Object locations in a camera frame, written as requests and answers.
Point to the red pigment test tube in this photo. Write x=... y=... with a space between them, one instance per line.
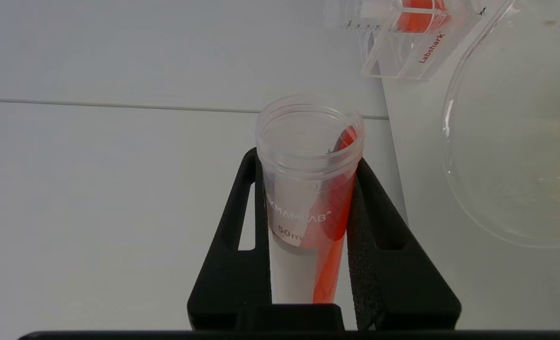
x=308 y=189
x=419 y=16

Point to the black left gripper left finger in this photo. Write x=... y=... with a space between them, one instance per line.
x=233 y=278

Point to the clear acrylic test tube rack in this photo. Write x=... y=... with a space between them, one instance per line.
x=412 y=47

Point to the clear glass beaker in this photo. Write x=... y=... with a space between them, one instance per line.
x=521 y=132

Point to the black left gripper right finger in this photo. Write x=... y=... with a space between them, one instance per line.
x=393 y=283

